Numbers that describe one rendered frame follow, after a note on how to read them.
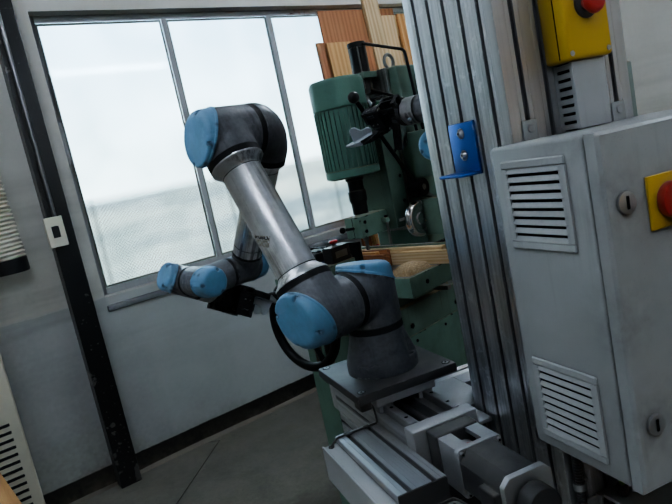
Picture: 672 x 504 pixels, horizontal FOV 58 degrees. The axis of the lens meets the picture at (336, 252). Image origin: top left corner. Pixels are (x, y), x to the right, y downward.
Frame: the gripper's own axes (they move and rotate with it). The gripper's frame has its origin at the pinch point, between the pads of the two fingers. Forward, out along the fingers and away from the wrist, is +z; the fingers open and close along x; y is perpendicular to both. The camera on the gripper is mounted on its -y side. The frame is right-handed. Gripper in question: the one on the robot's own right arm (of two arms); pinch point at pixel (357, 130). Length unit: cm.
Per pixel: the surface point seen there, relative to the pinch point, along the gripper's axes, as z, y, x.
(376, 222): 8.8, -29.7, 9.8
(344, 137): 7.0, -1.5, -0.5
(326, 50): 121, -31, -130
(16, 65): 147, 68, -6
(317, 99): 12.7, 10.3, -6.4
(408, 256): -4.7, -36.2, 19.3
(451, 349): -10, -66, 34
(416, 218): -1.2, -35.6, 4.0
